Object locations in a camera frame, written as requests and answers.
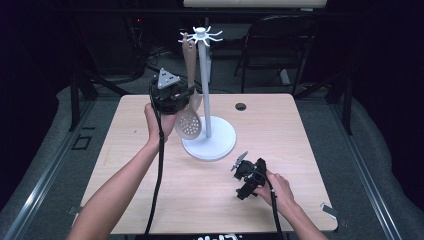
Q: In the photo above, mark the person's right hand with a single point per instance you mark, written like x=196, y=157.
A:
x=278, y=193

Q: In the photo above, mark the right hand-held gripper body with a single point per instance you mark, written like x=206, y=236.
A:
x=251, y=171

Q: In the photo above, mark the grey tape piece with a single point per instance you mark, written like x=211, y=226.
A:
x=74, y=210
x=329, y=210

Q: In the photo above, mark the white utensil rack stand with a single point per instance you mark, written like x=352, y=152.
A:
x=216, y=140

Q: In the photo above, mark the beige skimmer spoon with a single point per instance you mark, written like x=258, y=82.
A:
x=188, y=125

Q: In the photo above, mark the beige solid spatula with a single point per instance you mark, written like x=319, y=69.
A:
x=185, y=37

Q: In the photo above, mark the person's left hand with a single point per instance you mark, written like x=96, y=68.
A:
x=156, y=125

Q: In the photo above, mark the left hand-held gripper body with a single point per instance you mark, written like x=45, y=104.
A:
x=168, y=96

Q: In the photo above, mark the black metal stand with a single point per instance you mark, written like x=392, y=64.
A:
x=75, y=100
x=346, y=106

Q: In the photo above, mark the metal floor rail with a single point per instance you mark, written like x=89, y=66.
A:
x=366, y=180
x=43, y=180

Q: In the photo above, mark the black folding chair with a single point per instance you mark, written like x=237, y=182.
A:
x=276, y=50

